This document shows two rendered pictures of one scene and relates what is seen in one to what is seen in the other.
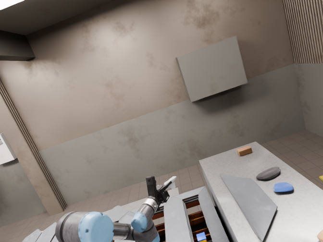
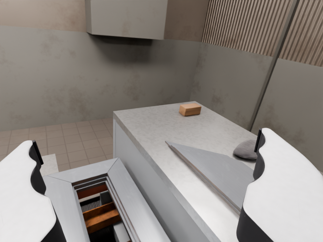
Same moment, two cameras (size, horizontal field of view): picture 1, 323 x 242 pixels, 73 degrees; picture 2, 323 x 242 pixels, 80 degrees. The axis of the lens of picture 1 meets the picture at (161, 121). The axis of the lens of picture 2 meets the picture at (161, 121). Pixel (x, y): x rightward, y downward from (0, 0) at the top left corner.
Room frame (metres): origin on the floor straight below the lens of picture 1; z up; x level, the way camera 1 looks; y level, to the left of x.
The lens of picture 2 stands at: (1.07, 0.15, 1.52)
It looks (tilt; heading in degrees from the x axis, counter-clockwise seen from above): 27 degrees down; 323
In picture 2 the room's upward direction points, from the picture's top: 7 degrees clockwise
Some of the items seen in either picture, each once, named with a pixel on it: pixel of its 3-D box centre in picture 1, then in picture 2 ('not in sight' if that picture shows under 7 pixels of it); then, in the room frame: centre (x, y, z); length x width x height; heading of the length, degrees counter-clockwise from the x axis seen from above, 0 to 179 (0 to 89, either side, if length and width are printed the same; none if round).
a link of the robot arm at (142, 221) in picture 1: (142, 218); not in sight; (0.90, 0.24, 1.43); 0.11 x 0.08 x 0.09; 150
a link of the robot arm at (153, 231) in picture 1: (146, 234); not in sight; (0.91, 0.26, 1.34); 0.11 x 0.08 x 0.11; 60
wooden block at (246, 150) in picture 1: (244, 151); (190, 109); (1.84, -0.63, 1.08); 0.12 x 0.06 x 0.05; 86
